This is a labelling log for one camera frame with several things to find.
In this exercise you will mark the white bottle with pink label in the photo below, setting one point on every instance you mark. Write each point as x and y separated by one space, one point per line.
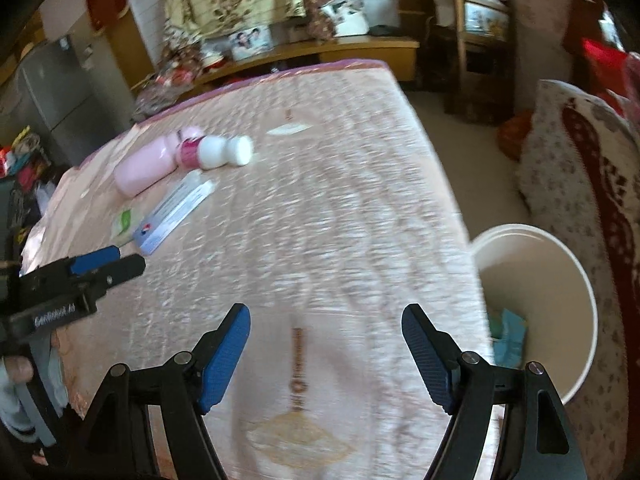
215 152

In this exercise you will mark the pink patterned curtain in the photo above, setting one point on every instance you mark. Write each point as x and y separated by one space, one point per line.
530 20

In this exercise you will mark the orange bag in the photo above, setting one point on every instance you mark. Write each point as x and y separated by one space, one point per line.
515 135

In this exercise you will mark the colourful clutter pile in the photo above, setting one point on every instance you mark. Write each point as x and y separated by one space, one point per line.
22 175

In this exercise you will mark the white carton with round logo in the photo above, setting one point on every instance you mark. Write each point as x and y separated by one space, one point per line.
170 215

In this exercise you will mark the white and red jar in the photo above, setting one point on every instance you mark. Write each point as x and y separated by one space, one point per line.
212 55

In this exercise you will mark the floral quilt with red band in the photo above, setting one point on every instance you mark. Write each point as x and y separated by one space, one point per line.
555 160

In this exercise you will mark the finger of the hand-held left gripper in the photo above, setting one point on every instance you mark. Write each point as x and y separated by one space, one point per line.
122 267
95 259

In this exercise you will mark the framed couple photo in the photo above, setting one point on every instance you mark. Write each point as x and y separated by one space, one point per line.
250 42

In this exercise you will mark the small pale green sachet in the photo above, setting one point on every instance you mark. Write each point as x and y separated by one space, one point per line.
125 223

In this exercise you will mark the blue plastic packet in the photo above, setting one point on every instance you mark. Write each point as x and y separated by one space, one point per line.
510 335

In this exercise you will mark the clear plastic bag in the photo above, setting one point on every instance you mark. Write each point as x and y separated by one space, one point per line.
155 100

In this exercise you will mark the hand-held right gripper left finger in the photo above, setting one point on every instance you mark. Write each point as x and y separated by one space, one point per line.
225 360

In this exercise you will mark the wooden cabinet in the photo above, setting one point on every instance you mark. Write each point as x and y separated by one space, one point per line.
350 50

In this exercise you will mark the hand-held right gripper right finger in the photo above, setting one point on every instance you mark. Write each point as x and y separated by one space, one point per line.
425 355

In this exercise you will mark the wedding photo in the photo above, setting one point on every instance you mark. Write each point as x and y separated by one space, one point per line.
347 17

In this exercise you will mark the white bucket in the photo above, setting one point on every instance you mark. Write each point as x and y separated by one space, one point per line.
540 285

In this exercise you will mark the grey refrigerator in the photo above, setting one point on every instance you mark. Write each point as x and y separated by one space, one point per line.
60 90

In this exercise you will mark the red and white toy pile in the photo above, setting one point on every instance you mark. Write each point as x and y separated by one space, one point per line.
175 65

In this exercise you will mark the black remote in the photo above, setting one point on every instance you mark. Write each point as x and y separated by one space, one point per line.
385 30

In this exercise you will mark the brown floral cloth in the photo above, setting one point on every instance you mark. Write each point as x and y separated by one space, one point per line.
320 5

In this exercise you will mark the person's left hand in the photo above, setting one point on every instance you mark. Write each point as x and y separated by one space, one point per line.
17 370

